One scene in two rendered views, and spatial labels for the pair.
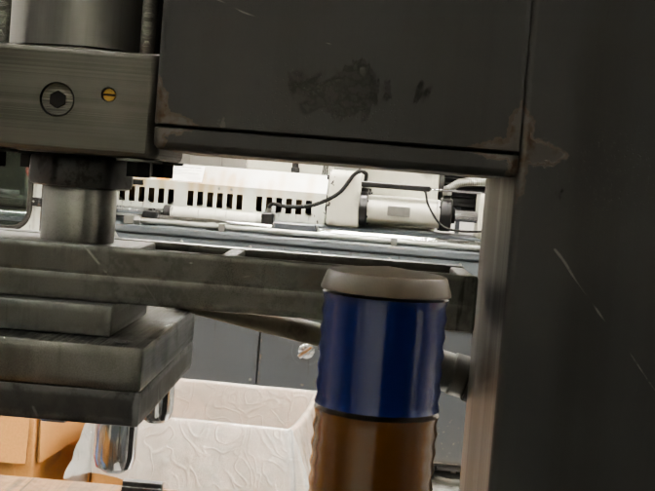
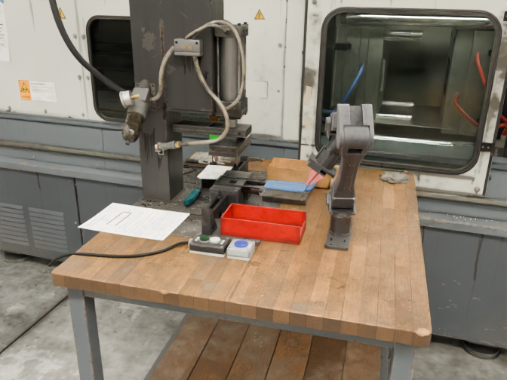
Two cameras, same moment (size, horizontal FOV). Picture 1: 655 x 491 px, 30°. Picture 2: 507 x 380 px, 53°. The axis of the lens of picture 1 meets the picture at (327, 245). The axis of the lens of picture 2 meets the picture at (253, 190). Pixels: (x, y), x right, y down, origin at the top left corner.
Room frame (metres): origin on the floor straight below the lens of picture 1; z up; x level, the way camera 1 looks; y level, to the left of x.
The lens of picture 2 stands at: (2.24, 0.58, 1.62)
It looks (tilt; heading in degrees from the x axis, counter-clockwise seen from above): 22 degrees down; 193
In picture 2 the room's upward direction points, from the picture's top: 1 degrees clockwise
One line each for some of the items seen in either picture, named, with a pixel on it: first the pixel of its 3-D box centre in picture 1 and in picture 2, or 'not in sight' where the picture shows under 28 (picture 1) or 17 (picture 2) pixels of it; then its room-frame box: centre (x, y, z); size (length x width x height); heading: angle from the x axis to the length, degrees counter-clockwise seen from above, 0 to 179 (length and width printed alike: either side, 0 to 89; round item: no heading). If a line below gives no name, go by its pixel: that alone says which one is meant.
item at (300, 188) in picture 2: not in sight; (287, 182); (0.64, 0.33, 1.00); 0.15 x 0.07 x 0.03; 90
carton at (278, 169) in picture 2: not in sight; (300, 173); (0.33, 0.33, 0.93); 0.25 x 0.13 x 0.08; 89
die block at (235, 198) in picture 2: not in sight; (231, 192); (0.62, 0.13, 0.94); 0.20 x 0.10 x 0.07; 179
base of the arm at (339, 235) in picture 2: not in sight; (340, 223); (0.79, 0.52, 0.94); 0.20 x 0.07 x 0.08; 179
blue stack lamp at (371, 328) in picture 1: (381, 350); not in sight; (0.37, -0.02, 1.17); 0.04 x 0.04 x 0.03
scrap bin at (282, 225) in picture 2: not in sight; (263, 222); (0.82, 0.29, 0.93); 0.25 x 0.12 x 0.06; 89
